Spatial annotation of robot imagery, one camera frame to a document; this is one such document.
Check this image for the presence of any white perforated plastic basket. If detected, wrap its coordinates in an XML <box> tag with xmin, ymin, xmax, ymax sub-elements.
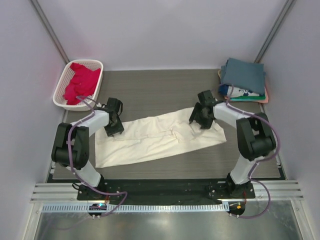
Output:
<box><xmin>52</xmin><ymin>59</ymin><xmax>104</xmax><ymax>112</ymax></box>

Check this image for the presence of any cream white t shirt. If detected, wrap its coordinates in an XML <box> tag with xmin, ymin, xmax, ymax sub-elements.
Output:
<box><xmin>95</xmin><ymin>107</ymin><xmax>227</xmax><ymax>168</ymax></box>

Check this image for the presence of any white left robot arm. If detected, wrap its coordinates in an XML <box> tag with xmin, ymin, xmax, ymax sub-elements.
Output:
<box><xmin>51</xmin><ymin>97</ymin><xmax>124</xmax><ymax>200</ymax></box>

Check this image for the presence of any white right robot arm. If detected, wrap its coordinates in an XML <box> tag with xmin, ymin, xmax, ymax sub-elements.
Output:
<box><xmin>189</xmin><ymin>90</ymin><xmax>277</xmax><ymax>198</ymax></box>

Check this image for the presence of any folded white blue patterned shirt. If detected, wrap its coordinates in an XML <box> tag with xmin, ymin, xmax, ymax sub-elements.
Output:
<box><xmin>218</xmin><ymin>84</ymin><xmax>261</xmax><ymax>98</ymax></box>

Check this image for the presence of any red t shirt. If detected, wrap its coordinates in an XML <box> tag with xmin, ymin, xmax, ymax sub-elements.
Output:
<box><xmin>63</xmin><ymin>62</ymin><xmax>101</xmax><ymax>105</ymax></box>

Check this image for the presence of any folded green t shirt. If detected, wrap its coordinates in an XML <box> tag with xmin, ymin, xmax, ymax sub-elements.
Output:
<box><xmin>230</xmin><ymin>95</ymin><xmax>269</xmax><ymax>103</ymax></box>

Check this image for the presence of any folded grey-blue t shirt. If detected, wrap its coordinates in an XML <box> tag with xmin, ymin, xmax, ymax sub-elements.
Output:
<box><xmin>220</xmin><ymin>57</ymin><xmax>265</xmax><ymax>95</ymax></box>

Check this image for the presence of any slotted grey cable duct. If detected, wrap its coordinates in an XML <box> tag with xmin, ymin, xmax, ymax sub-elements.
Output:
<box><xmin>41</xmin><ymin>202</ymin><xmax>230</xmax><ymax>214</ymax></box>

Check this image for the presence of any left aluminium frame post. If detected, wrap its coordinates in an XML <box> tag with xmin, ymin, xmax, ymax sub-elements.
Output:
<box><xmin>29</xmin><ymin>0</ymin><xmax>70</xmax><ymax>64</ymax></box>

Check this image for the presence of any aluminium frame post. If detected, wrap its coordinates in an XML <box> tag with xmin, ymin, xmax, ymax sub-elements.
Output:
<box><xmin>29</xmin><ymin>0</ymin><xmax>70</xmax><ymax>64</ymax></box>
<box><xmin>254</xmin><ymin>0</ymin><xmax>297</xmax><ymax>63</ymax></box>

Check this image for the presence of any aluminium extrusion rail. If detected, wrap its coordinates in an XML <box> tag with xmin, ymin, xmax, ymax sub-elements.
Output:
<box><xmin>30</xmin><ymin>180</ymin><xmax>304</xmax><ymax>203</ymax></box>

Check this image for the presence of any right aluminium frame post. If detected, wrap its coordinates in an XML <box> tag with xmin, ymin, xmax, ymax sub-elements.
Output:
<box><xmin>254</xmin><ymin>0</ymin><xmax>297</xmax><ymax>63</ymax></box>

